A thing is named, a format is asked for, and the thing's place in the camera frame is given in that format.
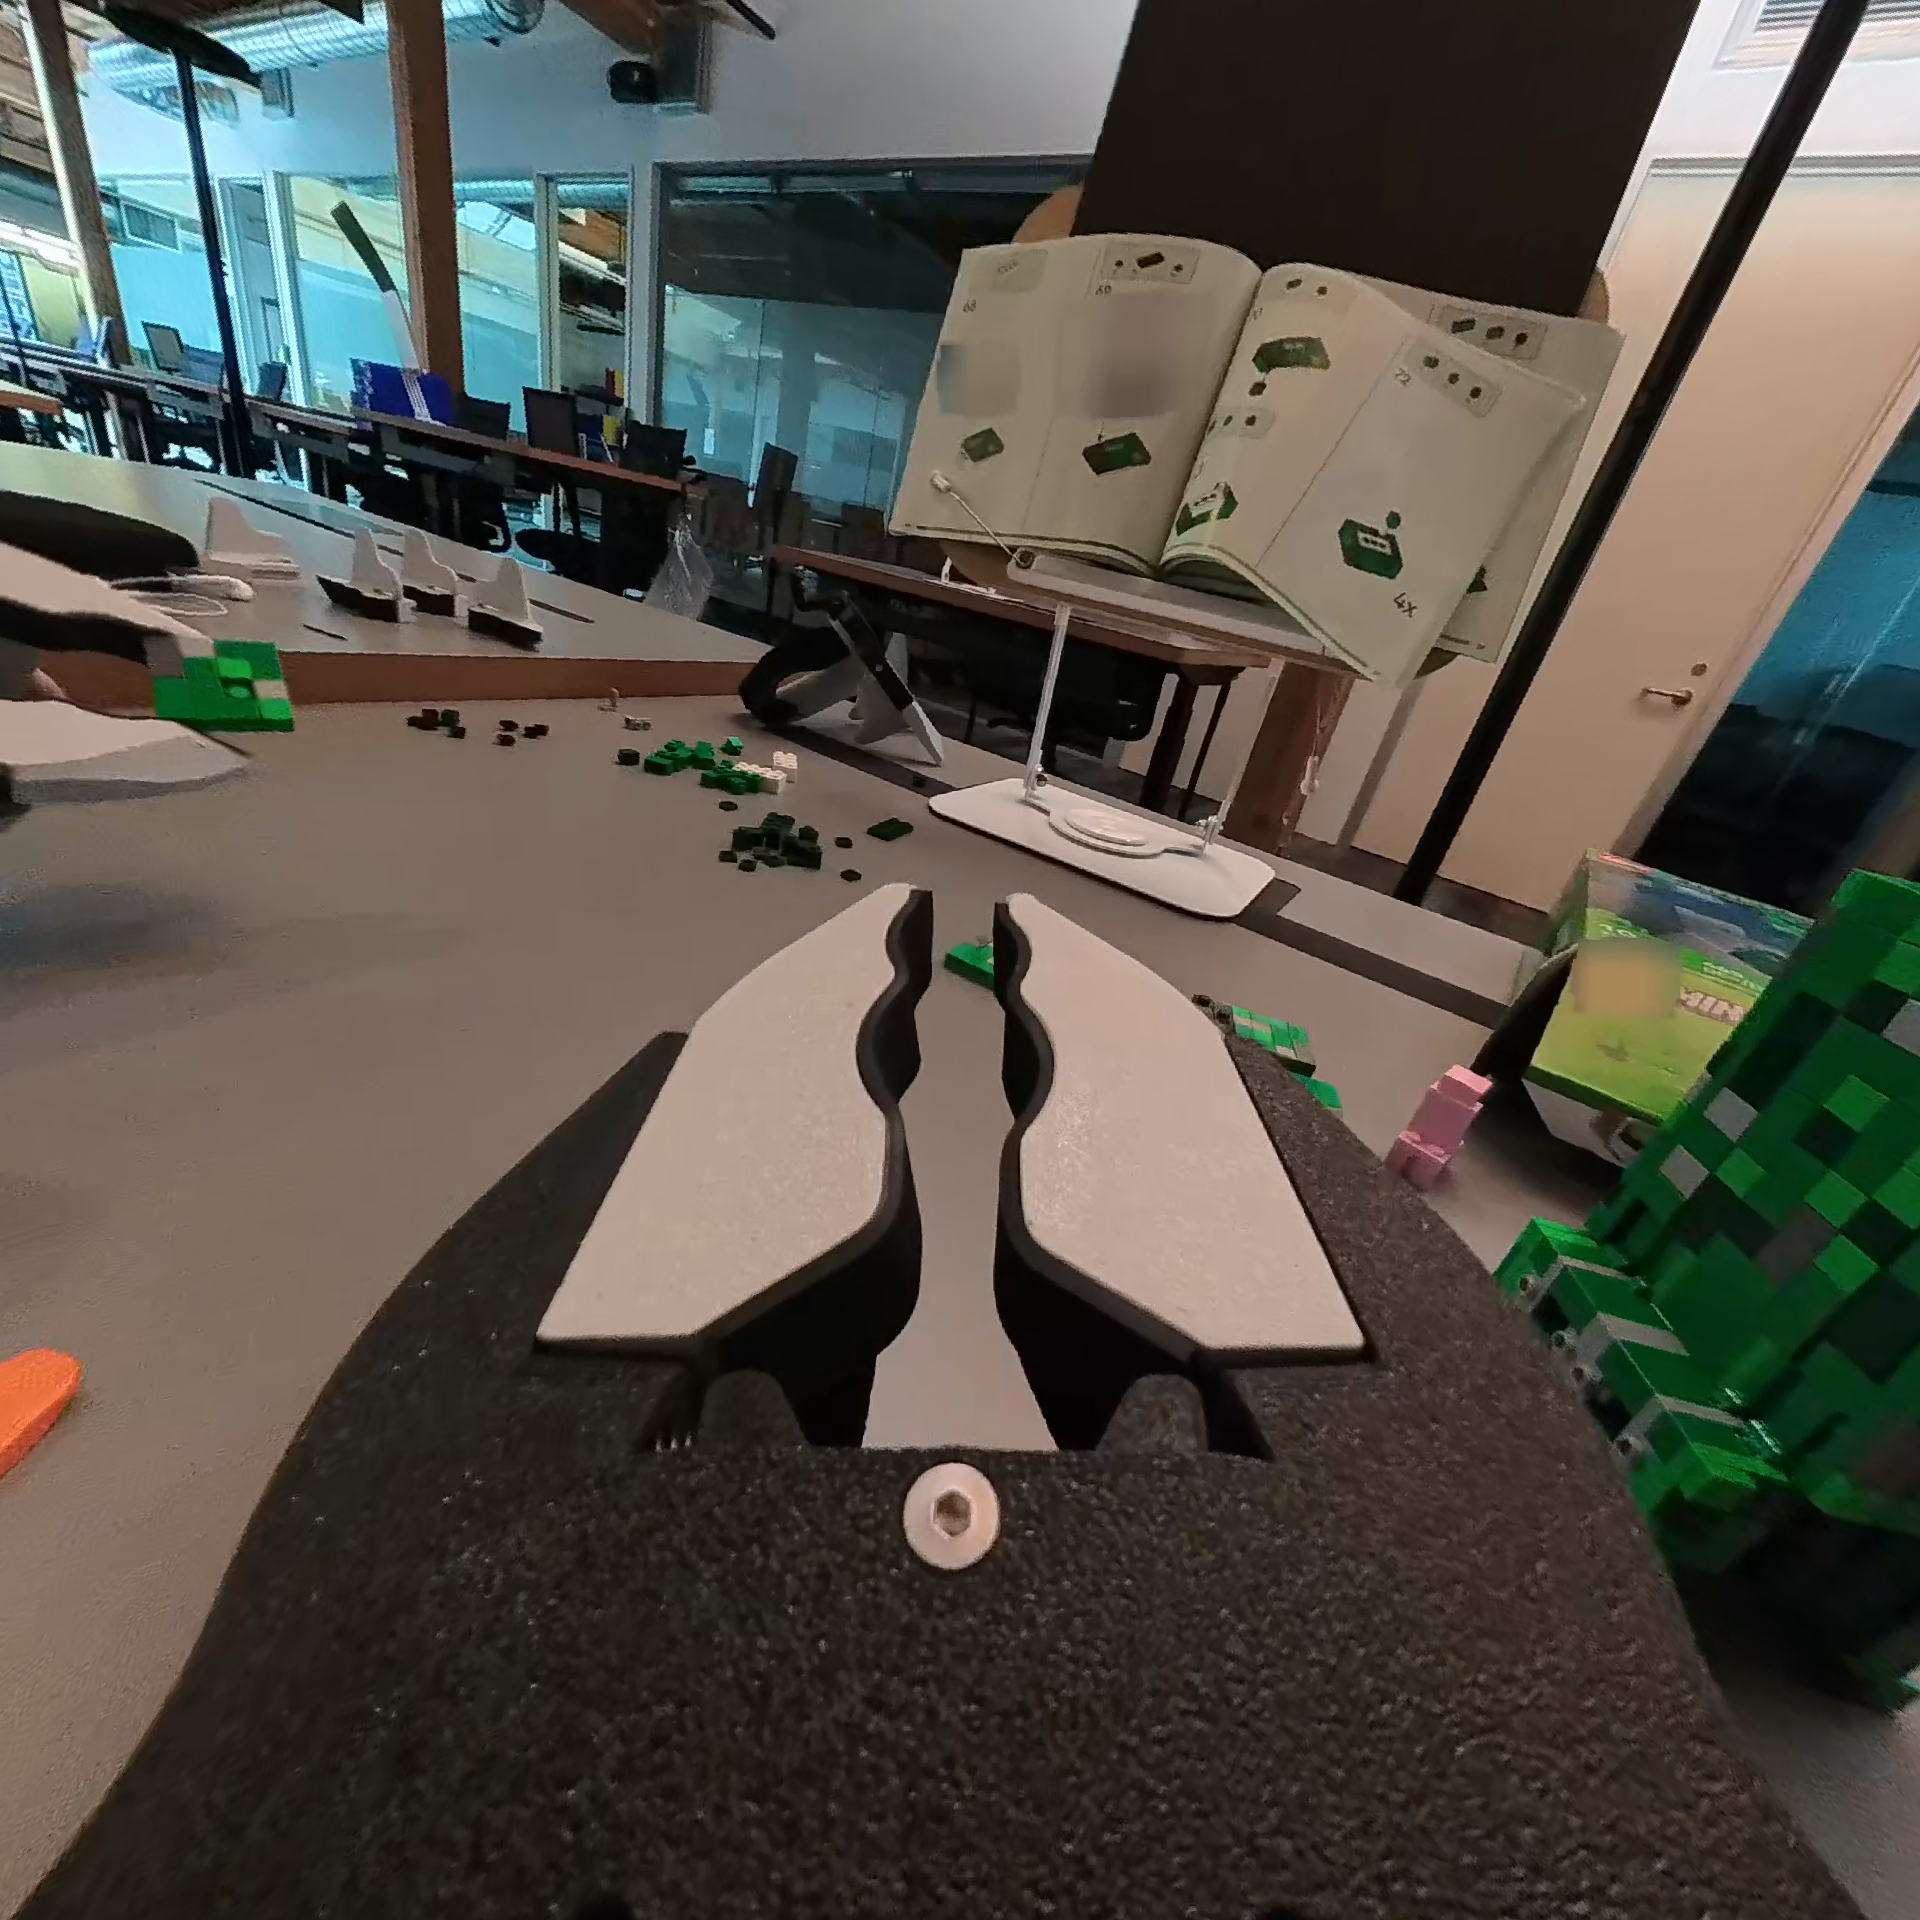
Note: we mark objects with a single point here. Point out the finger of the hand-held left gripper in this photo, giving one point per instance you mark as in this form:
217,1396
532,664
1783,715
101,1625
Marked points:
90,750
61,593

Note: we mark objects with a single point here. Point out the wooden side table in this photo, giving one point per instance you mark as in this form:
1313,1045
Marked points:
1291,750

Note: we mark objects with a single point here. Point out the white book stand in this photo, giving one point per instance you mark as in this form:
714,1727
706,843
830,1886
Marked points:
1110,849

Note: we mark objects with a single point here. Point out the group of black office chairs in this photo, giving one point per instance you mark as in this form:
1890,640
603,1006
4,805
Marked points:
571,450

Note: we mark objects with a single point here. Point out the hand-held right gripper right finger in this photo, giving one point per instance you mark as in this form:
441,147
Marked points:
1179,1185

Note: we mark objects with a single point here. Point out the lego instruction booklet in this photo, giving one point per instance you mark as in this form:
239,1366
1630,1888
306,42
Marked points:
1351,450

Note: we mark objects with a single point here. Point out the group of black lego pieces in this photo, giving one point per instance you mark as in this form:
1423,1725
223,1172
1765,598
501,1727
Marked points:
480,724

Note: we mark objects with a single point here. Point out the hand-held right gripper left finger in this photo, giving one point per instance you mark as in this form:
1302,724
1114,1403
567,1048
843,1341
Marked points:
751,1185

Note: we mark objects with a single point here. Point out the black wall speaker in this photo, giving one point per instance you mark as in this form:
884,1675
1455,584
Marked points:
639,78

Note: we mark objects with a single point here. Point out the orange brick separator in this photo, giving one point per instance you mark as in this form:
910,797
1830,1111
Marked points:
31,1410

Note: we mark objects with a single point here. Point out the green lego panel with studs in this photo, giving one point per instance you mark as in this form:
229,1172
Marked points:
225,690

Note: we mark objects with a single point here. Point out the pile of green lego bricks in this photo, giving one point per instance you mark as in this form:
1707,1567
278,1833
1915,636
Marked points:
699,761

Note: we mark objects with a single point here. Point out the pink lego pig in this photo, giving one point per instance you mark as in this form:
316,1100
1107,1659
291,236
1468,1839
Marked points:
1436,1125

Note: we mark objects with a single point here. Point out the slanted black pole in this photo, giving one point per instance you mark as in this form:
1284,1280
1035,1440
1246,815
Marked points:
1650,450

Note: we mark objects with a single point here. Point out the white door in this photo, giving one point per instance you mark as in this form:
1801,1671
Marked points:
1754,571

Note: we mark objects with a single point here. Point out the large green lego figure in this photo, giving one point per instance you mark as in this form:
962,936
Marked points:
1771,1201

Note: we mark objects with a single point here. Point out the neighbouring grey table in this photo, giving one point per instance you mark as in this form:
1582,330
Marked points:
630,638

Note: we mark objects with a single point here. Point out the green lego box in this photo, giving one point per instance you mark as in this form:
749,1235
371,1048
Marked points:
1620,1035

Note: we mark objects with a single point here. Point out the pile of dark green pieces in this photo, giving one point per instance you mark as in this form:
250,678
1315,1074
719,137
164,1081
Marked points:
780,843

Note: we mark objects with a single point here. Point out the dark board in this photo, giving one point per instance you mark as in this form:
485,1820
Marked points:
1351,134

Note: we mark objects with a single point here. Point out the clear plastic bag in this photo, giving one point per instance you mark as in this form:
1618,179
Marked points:
683,562

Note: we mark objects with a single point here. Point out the black floor lamp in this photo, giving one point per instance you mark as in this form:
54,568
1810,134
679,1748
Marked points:
211,225

